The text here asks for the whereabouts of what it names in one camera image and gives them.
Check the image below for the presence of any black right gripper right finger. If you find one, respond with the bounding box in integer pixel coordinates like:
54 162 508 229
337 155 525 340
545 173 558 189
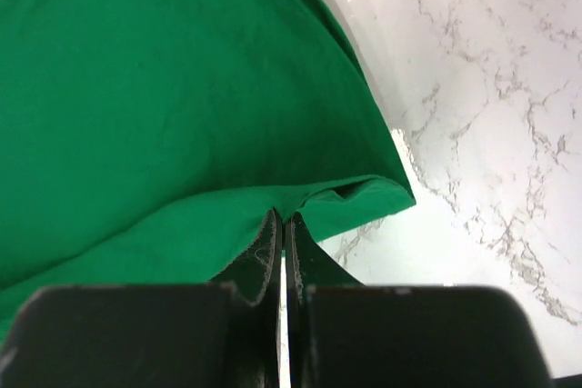
286 214 553 387

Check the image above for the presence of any green t-shirt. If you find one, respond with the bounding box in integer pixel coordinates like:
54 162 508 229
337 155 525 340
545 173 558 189
1 0 416 332

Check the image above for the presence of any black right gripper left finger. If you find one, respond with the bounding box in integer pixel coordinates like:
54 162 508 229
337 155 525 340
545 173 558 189
1 211 283 387

